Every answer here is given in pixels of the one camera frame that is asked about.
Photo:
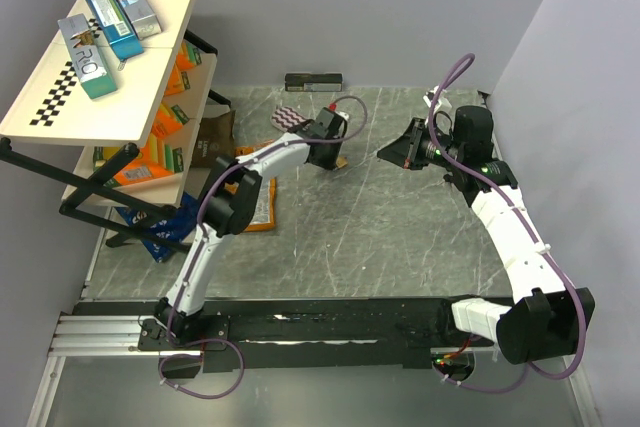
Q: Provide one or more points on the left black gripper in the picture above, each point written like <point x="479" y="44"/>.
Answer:
<point x="330" y="165"/>

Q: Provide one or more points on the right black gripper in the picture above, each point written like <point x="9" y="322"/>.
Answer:
<point x="405" y="151"/>

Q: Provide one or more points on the small brass padlock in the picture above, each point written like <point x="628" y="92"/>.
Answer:
<point x="341" y="163"/>

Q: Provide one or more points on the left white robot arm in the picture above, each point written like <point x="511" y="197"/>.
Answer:
<point x="229" y="206"/>

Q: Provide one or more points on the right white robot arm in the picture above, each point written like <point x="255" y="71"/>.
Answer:
<point x="547" y="319"/>

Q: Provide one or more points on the pink wavy sponge pad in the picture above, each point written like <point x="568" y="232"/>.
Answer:
<point x="288" y="120"/>

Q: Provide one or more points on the black rectangular box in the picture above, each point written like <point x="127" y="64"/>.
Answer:
<point x="313" y="82"/>

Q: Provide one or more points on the brown coffee bag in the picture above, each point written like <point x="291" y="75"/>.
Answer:
<point x="215" y="138"/>

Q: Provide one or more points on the blue snack bag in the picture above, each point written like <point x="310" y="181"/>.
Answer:
<point x="176" y="229"/>

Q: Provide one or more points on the orange boxes on shelf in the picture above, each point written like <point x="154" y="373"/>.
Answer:
<point x="157" y="158"/>

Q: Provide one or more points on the beige folding shelf rack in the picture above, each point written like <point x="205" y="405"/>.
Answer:
<point x="112" y="111"/>

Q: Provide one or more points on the blue carton box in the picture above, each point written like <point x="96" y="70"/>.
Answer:
<point x="116" y="27"/>

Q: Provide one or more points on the silver box near back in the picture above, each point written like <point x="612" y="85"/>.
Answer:
<point x="142" y="17"/>

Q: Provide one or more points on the silver teal box front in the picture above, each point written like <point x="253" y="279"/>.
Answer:
<point x="87" y="60"/>

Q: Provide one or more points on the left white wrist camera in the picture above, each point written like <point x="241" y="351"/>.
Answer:
<point x="341" y="114"/>

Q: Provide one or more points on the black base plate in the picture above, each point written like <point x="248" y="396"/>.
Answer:
<point x="306" y="333"/>

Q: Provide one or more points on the aluminium rail frame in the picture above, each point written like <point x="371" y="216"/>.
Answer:
<point x="93" y="336"/>

